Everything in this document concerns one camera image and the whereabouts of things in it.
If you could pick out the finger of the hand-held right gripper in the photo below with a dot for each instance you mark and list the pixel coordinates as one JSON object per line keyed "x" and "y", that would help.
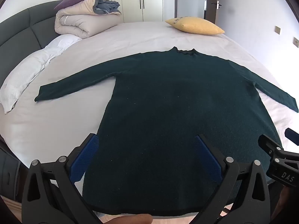
{"x": 268, "y": 142}
{"x": 293, "y": 135}

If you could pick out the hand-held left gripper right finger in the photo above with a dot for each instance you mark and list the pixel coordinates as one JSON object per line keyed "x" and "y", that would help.
{"x": 208, "y": 158}

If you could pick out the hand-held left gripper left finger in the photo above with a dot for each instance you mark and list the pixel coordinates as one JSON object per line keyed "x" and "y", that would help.
{"x": 85, "y": 156}

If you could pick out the dark green sweater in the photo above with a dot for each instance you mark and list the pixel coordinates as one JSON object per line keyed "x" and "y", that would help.
{"x": 163, "y": 109}

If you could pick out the person's right forearm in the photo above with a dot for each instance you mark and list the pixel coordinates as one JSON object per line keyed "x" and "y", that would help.
{"x": 288, "y": 200}

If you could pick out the white pillow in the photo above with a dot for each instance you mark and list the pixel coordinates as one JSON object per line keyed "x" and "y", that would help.
{"x": 23, "y": 74}

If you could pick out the bed with white sheet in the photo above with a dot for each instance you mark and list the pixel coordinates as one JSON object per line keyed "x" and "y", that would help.
{"x": 140, "y": 39}

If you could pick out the rolled beige duvet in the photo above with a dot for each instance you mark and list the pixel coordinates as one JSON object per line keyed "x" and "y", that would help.
{"x": 79, "y": 23}

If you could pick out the yellow cushion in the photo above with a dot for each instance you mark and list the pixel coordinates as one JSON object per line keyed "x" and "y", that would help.
{"x": 198, "y": 25}

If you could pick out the grey chair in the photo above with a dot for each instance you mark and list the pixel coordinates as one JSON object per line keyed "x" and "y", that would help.
{"x": 18, "y": 37}

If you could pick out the blue grey blanket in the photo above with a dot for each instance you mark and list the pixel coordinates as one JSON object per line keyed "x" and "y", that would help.
{"x": 106, "y": 5}

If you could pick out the purple cushion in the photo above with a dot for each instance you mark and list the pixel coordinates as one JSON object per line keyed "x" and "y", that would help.
{"x": 74, "y": 0}

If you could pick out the cream wardrobe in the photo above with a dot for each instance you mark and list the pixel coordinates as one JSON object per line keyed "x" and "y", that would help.
{"x": 130, "y": 0}

